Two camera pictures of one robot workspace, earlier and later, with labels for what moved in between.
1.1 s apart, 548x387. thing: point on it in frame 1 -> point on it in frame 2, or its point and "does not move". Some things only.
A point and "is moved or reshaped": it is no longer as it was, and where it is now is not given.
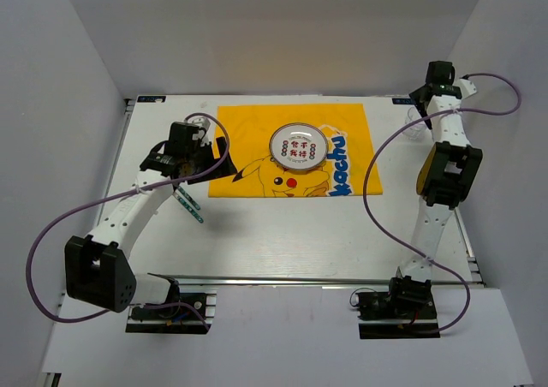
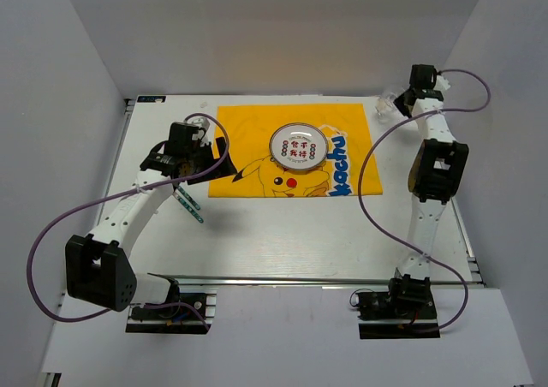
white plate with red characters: [299, 145] does not move
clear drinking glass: [416, 133] is moved or reshaped
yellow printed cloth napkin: [349, 168] does not move
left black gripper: [225, 168] does not move
